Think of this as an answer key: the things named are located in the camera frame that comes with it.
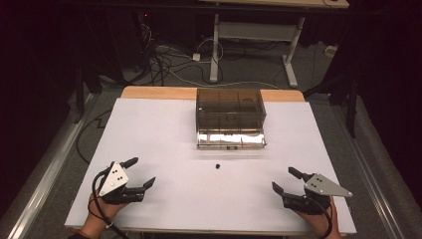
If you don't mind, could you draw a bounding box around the white floor cable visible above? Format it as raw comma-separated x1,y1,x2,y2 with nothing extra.
165,38,282,91

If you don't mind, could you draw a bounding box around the black metal stand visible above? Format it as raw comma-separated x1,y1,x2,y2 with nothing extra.
73,59,104,124
303,71,361,138

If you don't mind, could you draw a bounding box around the transparent brown drawer cabinet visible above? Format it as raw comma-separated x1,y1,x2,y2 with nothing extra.
195,88,268,135

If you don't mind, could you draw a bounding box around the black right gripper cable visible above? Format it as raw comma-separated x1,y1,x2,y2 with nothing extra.
310,197,333,239

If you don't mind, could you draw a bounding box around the person's right hand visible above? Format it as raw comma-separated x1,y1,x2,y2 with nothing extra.
293,196,338,231

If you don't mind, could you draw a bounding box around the person's left hand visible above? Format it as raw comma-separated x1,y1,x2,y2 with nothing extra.
83,194,129,230

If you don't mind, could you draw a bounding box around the bundle of black cables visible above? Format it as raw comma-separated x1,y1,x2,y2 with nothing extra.
130,18,215,88

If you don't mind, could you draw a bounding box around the transparent brown drawer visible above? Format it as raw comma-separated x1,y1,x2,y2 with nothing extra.
196,131,268,151

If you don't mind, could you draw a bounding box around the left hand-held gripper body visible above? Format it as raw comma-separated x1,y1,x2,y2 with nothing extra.
98,160,145,205

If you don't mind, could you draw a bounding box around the white desk frame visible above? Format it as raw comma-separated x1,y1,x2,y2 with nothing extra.
198,0,350,89

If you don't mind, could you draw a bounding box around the aluminium floor rail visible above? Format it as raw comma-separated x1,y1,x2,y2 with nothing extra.
6,93,96,239
331,104,407,239

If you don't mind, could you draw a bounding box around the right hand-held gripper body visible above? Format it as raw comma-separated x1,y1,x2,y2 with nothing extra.
281,172,353,216

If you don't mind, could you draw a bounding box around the black floor cable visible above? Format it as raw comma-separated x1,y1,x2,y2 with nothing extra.
76,108,113,165

